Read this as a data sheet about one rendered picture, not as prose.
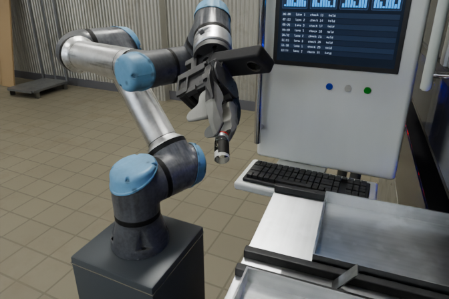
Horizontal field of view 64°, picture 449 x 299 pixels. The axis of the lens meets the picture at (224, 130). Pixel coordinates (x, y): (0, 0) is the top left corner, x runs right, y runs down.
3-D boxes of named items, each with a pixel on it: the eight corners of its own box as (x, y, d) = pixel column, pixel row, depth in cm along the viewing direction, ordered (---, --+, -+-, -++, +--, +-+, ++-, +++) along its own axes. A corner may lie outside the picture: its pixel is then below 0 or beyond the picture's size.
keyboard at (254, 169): (369, 186, 118) (371, 179, 117) (367, 208, 106) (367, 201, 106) (256, 163, 133) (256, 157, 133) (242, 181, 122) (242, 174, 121)
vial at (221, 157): (224, 153, 49) (223, 129, 52) (210, 159, 50) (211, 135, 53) (232, 161, 50) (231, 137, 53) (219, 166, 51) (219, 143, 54)
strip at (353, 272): (354, 287, 69) (358, 263, 67) (353, 299, 66) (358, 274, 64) (281, 269, 73) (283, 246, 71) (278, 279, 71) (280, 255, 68)
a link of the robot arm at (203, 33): (238, 45, 71) (216, 15, 66) (240, 60, 68) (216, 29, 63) (208, 62, 74) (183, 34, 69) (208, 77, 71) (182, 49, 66)
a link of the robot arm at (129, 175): (104, 209, 92) (97, 161, 87) (148, 189, 100) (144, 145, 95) (129, 229, 84) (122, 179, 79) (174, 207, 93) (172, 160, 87)
